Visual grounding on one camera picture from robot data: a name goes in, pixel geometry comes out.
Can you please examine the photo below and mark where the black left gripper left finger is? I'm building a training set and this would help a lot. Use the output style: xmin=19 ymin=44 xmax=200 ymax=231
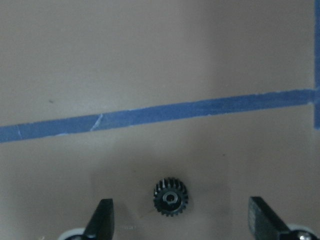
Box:
xmin=81 ymin=198 xmax=115 ymax=240

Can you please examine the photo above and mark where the small black bearing gear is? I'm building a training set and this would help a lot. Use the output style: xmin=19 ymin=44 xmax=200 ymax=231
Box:
xmin=153 ymin=177 xmax=189 ymax=217

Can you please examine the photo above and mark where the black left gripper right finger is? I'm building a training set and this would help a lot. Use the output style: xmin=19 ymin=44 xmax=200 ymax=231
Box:
xmin=248 ymin=196 xmax=291 ymax=240

